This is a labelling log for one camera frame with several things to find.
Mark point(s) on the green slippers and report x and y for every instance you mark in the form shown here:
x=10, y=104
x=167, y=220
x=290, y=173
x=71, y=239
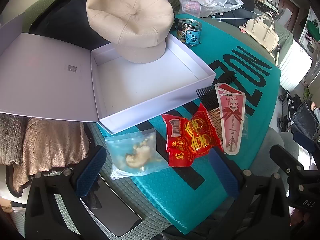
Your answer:
x=308, y=93

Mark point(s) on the red snack packet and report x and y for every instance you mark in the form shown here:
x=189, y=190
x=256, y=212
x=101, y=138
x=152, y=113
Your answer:
x=192, y=137

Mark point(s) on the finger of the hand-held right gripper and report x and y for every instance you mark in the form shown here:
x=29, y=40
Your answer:
x=306, y=142
x=285, y=158

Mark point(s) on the clear zip bag of dried food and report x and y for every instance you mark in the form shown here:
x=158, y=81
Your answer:
x=137, y=152

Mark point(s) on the dark clothing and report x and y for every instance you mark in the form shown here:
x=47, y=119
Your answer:
x=67, y=15

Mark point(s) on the brown shiny blanket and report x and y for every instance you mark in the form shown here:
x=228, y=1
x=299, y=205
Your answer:
x=47, y=145

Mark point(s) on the black smartphone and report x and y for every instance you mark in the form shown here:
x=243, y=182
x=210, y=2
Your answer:
x=112, y=210

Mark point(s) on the teal bubble mailer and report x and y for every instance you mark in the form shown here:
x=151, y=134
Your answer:
x=232, y=55

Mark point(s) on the white appliance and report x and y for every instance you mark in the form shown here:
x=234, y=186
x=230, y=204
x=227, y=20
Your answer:
x=295, y=62

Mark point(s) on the black suitcase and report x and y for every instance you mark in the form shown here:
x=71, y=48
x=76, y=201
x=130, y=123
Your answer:
x=300, y=115

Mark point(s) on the pink sachet with bow print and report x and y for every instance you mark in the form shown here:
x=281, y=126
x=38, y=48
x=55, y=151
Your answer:
x=231, y=115

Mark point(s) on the white clothes hanger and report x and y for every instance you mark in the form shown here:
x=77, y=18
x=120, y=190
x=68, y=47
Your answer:
x=230, y=17

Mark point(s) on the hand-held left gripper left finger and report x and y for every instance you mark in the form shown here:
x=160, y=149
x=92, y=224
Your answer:
x=90, y=170

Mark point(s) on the white plastic bag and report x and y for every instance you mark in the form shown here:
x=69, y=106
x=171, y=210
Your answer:
x=212, y=2

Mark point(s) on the white cardboard box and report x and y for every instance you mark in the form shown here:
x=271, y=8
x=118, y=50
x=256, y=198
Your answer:
x=50, y=80

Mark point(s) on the black hair comb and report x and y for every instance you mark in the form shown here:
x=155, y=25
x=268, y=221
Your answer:
x=206, y=96

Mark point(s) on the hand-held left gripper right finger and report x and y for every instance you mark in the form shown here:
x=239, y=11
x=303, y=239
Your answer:
x=222, y=170

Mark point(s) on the cream handbag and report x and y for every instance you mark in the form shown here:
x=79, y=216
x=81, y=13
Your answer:
x=265, y=33

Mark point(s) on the black banana hair clip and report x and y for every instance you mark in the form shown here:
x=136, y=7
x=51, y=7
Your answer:
x=228, y=78

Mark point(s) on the clear jar with blue label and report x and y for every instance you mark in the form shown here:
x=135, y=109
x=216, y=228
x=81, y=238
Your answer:
x=190, y=33

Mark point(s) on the beige newsboy cap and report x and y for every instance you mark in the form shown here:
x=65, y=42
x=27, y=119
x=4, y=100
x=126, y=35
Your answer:
x=130, y=17

